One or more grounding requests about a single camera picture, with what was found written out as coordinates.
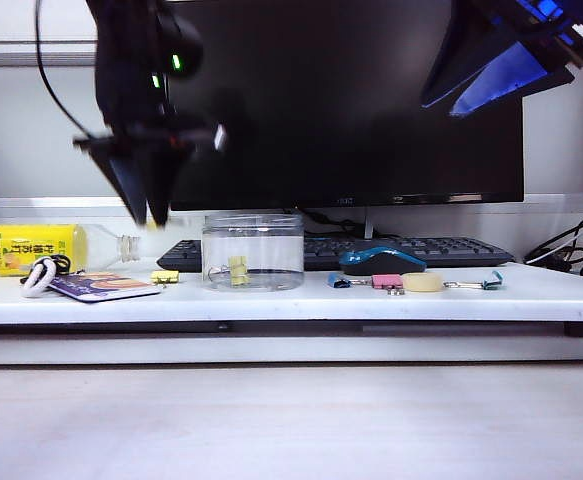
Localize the pink binder clip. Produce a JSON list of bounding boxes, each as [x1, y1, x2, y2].
[[370, 273, 406, 297]]

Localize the black computer keyboard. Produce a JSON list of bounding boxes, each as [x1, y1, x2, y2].
[[156, 235, 516, 274]]

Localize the beige tape roll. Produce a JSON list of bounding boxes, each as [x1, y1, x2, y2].
[[402, 272, 444, 295]]

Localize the white lanyard rope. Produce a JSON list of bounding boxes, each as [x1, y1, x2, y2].
[[20, 257, 60, 300]]

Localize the blue and orange card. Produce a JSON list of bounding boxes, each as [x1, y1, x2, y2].
[[48, 271, 164, 305]]

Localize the black computer monitor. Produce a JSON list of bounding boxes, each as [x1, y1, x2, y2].
[[164, 0, 526, 211]]

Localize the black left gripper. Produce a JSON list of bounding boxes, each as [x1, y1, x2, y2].
[[72, 118, 217, 225]]

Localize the black power cable loop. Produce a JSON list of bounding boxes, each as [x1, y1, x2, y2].
[[523, 210, 583, 274]]

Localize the teal binder clip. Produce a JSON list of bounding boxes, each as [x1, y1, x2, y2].
[[443, 269, 507, 292]]

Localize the round transparent plastic jar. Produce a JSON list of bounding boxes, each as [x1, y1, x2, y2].
[[200, 212, 306, 292]]

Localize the black and blue mouse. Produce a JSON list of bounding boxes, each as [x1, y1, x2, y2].
[[339, 247, 428, 277]]

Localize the aluminium partition frame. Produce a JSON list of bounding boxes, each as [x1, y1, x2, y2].
[[0, 32, 583, 204]]

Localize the black monitor cable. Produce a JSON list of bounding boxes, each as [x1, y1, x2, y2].
[[303, 208, 367, 239]]

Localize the white desk riser shelf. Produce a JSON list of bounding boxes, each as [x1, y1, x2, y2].
[[0, 214, 583, 326]]

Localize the blue binder clip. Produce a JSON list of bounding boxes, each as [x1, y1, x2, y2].
[[327, 272, 372, 290]]

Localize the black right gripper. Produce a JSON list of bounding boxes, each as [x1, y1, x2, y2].
[[419, 0, 583, 118]]

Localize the white cable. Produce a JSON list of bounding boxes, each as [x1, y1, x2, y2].
[[525, 219, 583, 265]]

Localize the black lanyard clasp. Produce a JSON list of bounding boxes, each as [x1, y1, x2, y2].
[[45, 253, 75, 275]]

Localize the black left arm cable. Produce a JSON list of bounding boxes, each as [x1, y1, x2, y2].
[[34, 0, 102, 140]]

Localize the plastic bottle yellow label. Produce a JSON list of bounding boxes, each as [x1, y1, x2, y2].
[[0, 223, 143, 278]]

